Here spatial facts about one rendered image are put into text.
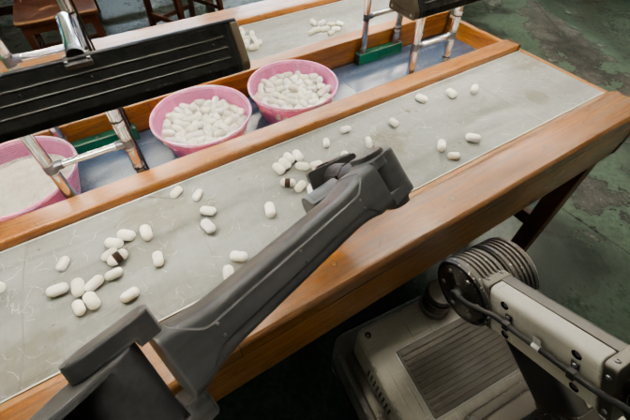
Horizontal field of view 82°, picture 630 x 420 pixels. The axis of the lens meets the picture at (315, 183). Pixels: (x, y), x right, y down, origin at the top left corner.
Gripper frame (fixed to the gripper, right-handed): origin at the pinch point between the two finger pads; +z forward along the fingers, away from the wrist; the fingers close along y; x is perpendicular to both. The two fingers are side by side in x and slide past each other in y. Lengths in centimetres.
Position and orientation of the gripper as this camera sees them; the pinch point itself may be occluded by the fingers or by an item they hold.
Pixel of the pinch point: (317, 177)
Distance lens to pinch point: 74.0
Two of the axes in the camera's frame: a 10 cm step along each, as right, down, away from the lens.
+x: 3.5, 9.2, 1.8
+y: -8.5, 3.9, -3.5
